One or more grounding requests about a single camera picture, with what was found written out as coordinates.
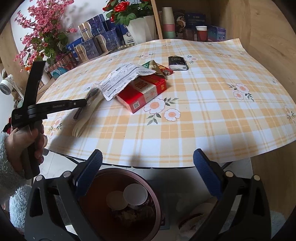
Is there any striped woven basket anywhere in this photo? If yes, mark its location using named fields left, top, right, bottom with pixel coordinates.
left=49, top=51, right=78, bottom=80

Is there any wooden shelf unit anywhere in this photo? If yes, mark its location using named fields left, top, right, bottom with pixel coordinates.
left=150, top=0, right=253, bottom=45

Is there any blue gold gift box left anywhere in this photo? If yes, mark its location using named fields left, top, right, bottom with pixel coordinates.
left=74, top=38, right=102, bottom=62

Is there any blue gold gift box right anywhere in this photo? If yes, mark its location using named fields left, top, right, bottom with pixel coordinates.
left=95, top=29, right=122, bottom=53

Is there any red rose plant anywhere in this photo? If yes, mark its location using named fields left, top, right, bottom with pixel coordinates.
left=102, top=0, right=153, bottom=26

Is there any green foil packet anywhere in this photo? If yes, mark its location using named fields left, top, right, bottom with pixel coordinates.
left=142, top=60, right=167, bottom=80

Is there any white printed package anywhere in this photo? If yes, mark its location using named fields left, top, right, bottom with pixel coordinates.
left=99, top=63, right=156, bottom=101

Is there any stack of paper cups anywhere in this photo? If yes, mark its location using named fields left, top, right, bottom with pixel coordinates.
left=162, top=7, right=176, bottom=39

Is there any white desk fan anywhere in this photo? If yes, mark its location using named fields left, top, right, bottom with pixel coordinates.
left=0, top=74, right=24, bottom=100

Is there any dark brown glass cup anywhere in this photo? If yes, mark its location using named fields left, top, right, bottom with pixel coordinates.
left=183, top=29, right=197, bottom=41

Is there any blue white supplement box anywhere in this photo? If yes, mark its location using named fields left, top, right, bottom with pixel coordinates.
left=122, top=31, right=135, bottom=45

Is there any person's left hand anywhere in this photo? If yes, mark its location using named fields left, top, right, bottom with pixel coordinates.
left=4, top=125, right=47, bottom=173

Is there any yellow plaid floral tablecloth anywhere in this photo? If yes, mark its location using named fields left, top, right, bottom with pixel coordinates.
left=40, top=39, right=295, bottom=168

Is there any purple small box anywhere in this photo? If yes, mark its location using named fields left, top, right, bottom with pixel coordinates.
left=207, top=25, right=226, bottom=42

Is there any red cup with white lid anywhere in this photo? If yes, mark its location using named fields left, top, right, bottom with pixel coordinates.
left=196, top=26, right=208, bottom=42

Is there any yogurt tub lid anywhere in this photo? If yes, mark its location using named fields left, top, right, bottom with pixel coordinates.
left=106, top=191, right=128, bottom=211

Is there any blue gold gift box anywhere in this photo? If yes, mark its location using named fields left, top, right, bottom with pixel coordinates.
left=95, top=29, right=122, bottom=53
left=78, top=14, right=108, bottom=41
left=74, top=38, right=102, bottom=62

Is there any pink blossom bouquet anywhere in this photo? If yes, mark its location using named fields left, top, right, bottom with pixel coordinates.
left=15, top=1, right=77, bottom=71

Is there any green white paper cup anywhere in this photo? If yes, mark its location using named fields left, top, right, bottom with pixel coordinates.
left=123, top=183, right=148, bottom=206

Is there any dark red trash bin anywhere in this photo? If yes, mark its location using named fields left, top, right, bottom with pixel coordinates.
left=79, top=168, right=162, bottom=240

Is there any black plastic spoon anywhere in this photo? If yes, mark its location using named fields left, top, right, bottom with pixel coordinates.
left=72, top=83, right=104, bottom=138

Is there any white flower pot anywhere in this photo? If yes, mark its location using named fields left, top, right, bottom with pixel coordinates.
left=127, top=15, right=157, bottom=45

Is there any black tissue packet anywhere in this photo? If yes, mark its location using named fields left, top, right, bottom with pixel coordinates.
left=168, top=56, right=189, bottom=71

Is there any blue gold gift box top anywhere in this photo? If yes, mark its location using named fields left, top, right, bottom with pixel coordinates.
left=78, top=14, right=108, bottom=41

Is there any red cigarette carton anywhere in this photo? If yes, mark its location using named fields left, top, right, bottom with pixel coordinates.
left=116, top=74, right=167, bottom=113

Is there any red lighter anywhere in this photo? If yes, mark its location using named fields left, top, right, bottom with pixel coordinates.
left=158, top=65, right=174, bottom=76

